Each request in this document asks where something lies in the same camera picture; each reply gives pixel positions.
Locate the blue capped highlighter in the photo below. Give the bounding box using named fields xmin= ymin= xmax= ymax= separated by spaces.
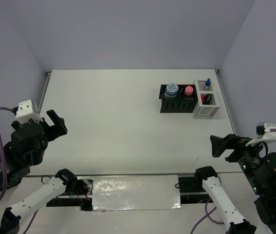
xmin=204 ymin=94 xmax=213 ymax=105

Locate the black slotted organizer box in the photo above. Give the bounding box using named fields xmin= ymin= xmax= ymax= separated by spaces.
xmin=159 ymin=84 xmax=197 ymax=113

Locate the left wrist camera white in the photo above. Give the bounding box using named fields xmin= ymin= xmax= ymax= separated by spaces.
xmin=15 ymin=99 xmax=42 ymax=124

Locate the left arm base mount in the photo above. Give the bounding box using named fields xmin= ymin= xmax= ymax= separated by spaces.
xmin=46 ymin=177 xmax=94 ymax=211

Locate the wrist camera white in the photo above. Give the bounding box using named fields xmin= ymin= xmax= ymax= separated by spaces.
xmin=246 ymin=122 xmax=276 ymax=146
xmin=15 ymin=99 xmax=42 ymax=124

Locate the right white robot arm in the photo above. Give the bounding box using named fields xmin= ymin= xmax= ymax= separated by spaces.
xmin=194 ymin=133 xmax=276 ymax=234

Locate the pink capped highlighter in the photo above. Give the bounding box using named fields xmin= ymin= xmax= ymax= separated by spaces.
xmin=201 ymin=95 xmax=205 ymax=104

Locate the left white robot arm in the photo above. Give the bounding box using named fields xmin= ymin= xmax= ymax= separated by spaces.
xmin=0 ymin=107 xmax=78 ymax=234

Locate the pink glue stick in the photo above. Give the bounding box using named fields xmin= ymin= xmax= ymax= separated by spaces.
xmin=184 ymin=85 xmax=194 ymax=96

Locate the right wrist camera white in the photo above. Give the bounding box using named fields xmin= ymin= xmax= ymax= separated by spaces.
xmin=246 ymin=122 xmax=276 ymax=146

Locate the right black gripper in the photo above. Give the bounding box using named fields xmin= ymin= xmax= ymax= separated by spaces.
xmin=209 ymin=130 xmax=269 ymax=191

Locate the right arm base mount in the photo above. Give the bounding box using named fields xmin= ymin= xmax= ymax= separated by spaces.
xmin=175 ymin=174 xmax=215 ymax=205

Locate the white slotted organizer box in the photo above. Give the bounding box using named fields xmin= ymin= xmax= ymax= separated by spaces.
xmin=193 ymin=80 xmax=220 ymax=119

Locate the clear blue capped pen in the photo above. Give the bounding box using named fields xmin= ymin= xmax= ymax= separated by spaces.
xmin=203 ymin=78 xmax=211 ymax=91

